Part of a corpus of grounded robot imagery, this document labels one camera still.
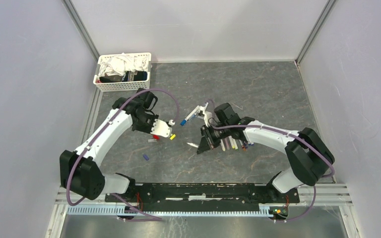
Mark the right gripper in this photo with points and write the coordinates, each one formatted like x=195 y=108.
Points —
x=207 y=142

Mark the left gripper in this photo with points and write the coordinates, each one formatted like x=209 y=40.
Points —
x=148 y=130

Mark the yellow capped white marker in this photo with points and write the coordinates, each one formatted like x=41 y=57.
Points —
x=235 y=144

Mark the blue capped white marker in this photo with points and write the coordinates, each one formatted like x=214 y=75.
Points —
x=190 y=116

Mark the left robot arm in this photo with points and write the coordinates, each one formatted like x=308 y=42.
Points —
x=80 y=169

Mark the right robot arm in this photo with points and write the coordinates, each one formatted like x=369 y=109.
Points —
x=308 y=156

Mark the white plastic basket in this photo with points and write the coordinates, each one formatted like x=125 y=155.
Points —
x=122 y=86

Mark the white cloth in basket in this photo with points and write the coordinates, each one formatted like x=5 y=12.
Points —
x=118 y=64

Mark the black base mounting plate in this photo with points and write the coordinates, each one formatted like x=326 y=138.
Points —
x=206 y=197

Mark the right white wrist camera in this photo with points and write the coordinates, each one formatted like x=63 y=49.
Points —
x=203 y=113

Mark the aluminium frame rail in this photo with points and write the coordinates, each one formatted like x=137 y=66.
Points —
x=81 y=28

